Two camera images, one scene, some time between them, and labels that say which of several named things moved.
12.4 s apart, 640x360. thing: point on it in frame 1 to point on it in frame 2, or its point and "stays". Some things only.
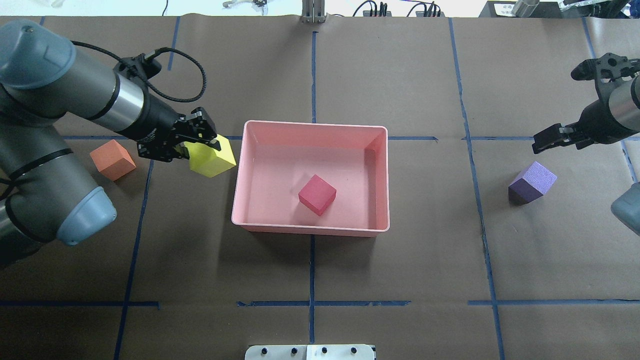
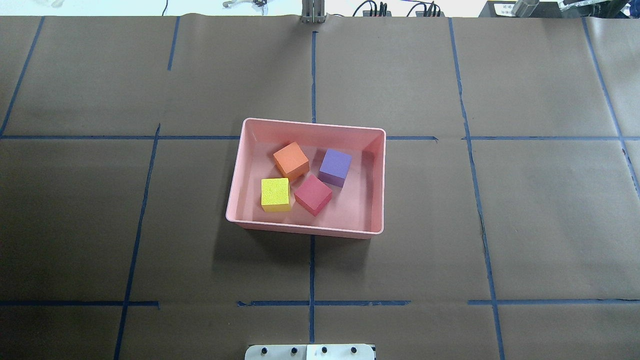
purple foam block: (530, 183) to (334, 167)
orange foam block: (112, 160) to (292, 162)
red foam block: (318, 195) stays
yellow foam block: (208, 161) to (275, 195)
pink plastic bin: (276, 160) stays
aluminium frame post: (313, 11) stays
